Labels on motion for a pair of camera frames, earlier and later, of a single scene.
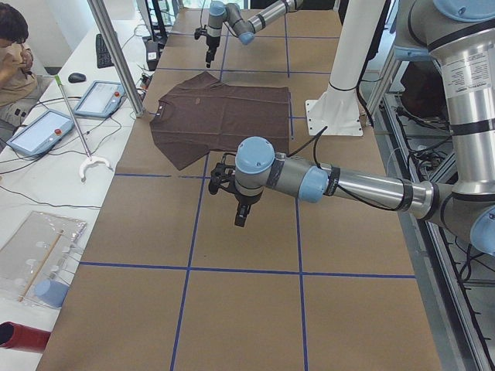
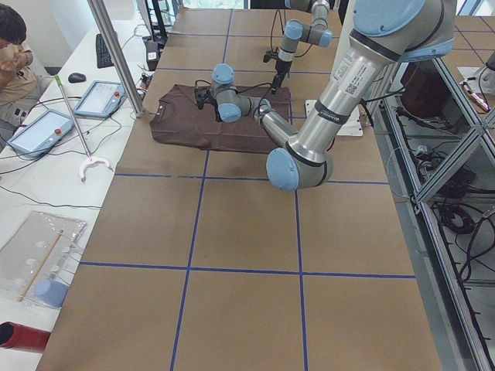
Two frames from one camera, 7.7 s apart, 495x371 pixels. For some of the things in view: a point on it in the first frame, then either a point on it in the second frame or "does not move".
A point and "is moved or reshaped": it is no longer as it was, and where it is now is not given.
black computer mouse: [76, 77] does not move
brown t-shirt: [203, 115] is moved or reshaped
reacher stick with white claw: [90, 159] does not move
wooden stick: [41, 265] does not move
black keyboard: [104, 58] does not move
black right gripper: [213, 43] -> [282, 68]
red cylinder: [18, 337] does not move
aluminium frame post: [101, 15] does not move
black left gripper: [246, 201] -> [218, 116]
